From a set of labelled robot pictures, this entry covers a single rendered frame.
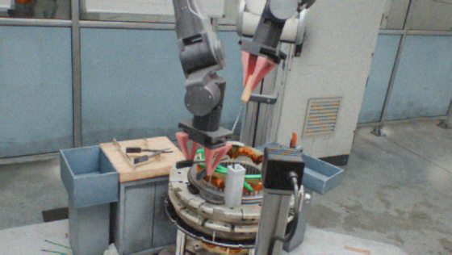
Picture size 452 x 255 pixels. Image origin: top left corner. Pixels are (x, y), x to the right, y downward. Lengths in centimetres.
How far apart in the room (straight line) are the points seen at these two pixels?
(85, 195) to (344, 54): 268
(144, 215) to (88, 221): 14
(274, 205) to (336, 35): 294
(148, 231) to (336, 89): 254
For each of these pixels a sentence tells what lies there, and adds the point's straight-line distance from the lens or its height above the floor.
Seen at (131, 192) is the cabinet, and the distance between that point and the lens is 121.
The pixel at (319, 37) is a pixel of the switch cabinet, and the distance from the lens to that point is 334.
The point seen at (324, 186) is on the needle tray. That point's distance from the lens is 125.
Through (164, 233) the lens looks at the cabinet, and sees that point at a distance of 132.
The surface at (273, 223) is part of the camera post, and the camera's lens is 57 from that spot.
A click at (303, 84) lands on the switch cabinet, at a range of 337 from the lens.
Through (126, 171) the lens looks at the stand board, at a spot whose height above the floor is 107.
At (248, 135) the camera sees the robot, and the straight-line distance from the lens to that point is 154.
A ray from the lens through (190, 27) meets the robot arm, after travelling 89.
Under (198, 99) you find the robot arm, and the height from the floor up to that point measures 135.
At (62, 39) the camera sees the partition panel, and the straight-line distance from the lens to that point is 318.
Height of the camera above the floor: 161
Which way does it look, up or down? 22 degrees down
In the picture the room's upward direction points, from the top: 7 degrees clockwise
